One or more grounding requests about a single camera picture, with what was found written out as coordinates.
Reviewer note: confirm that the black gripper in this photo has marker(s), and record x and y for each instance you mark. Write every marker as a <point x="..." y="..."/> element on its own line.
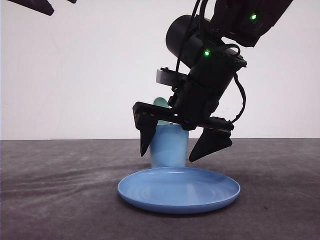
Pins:
<point x="193" y="102"/>

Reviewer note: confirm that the light blue plastic cup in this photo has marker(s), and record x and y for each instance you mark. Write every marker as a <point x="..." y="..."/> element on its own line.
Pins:
<point x="169" y="146"/>

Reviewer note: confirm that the mint green plastic spoon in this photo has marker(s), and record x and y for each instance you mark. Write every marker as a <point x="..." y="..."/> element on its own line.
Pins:
<point x="162" y="102"/>

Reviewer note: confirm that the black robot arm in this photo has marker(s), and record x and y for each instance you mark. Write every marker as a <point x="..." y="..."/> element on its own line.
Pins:
<point x="210" y="48"/>

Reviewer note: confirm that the blue plastic plate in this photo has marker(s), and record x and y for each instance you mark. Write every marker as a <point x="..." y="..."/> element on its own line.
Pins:
<point x="178" y="190"/>

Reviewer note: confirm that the grey table cloth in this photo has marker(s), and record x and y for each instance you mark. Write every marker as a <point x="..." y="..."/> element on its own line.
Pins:
<point x="67" y="190"/>

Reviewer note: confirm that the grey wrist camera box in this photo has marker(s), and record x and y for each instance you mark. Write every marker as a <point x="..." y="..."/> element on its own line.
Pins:
<point x="169" y="77"/>

